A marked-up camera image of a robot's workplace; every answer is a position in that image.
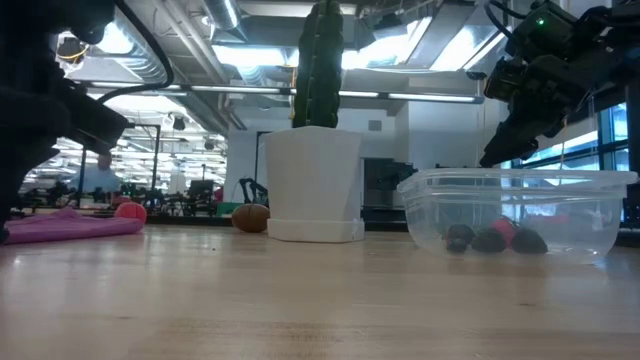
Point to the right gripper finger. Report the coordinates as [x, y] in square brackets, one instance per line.
[515, 140]

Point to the long ceiling light bar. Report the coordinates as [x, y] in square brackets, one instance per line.
[235, 89]

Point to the person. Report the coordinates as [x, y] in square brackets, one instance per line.
[100, 175]

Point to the green box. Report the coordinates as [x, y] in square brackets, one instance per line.
[227, 207]

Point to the black camera rig frame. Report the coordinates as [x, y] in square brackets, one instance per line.
[156, 160]

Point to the white hexagonal plant pot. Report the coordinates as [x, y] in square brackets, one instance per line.
[312, 185]

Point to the clear plastic tupperware container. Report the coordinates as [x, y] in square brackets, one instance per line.
[575, 220]

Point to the black background robot arm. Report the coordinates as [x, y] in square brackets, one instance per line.
[252, 190]

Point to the black equipment box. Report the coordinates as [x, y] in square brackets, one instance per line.
[387, 182]

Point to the round red fruit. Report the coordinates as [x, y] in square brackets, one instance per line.
[131, 211]

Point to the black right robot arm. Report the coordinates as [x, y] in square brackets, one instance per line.
[625, 30]

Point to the green cactus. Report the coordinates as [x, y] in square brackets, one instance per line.
[320, 65]

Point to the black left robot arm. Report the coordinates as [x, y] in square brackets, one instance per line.
[30, 20]

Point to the purple cloth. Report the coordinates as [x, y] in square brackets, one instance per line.
[65, 229]

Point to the silver ventilation duct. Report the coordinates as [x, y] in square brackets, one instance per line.
[223, 12]
[140, 55]

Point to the dark blackberry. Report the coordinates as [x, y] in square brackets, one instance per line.
[528, 242]
[459, 237]
[488, 241]

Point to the red strawberry green leaves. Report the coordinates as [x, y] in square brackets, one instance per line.
[505, 227]

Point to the brown kiwi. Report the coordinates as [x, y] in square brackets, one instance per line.
[249, 218]

